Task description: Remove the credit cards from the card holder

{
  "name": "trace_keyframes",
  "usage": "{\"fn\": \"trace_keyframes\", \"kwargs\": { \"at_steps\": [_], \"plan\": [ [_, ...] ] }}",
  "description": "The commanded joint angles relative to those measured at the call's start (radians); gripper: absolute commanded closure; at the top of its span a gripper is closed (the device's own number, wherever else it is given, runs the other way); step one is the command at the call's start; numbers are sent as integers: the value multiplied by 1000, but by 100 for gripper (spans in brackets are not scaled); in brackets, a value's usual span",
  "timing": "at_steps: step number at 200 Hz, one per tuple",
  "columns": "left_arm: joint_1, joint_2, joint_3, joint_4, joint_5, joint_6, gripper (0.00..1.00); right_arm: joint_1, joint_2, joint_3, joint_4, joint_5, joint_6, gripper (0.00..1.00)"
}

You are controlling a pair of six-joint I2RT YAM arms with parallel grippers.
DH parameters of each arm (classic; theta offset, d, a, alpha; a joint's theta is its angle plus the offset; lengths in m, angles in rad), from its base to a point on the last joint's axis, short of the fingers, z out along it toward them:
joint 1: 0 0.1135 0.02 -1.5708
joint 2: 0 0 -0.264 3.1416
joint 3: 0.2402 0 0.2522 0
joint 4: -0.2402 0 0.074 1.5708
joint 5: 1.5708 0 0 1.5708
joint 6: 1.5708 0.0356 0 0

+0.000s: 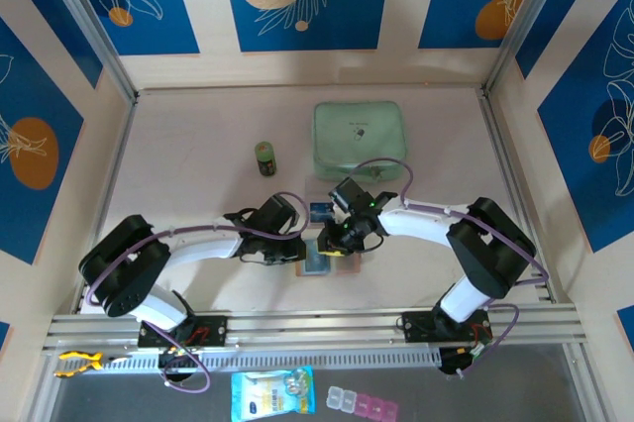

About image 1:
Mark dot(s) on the clear acrylic tray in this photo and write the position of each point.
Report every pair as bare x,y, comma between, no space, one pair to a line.
313,194

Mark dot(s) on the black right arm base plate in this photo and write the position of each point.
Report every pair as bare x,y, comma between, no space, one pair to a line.
416,328

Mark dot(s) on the blue and yellow snack packet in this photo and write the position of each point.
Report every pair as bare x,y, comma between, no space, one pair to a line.
272,392

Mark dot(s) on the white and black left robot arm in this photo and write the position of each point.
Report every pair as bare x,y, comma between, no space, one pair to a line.
203,248

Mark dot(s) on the brown leather card holder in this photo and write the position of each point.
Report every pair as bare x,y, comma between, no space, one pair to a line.
347,267

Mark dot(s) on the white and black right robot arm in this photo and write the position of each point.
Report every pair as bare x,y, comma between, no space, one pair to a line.
421,226

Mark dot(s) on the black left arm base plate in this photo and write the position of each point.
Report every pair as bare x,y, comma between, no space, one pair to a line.
213,328

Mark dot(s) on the mint green zip pouch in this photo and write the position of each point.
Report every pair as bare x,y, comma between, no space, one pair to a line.
356,144

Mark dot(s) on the aluminium corner post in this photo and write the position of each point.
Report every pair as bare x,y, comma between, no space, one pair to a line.
91,21
530,21

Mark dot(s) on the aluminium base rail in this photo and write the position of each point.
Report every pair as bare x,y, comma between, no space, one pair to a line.
317,328

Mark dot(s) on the white and pink pill organizer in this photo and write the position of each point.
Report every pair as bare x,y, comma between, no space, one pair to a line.
366,404

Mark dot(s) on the aluminium table edge rail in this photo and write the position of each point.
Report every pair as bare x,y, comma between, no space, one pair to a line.
510,169
116,169

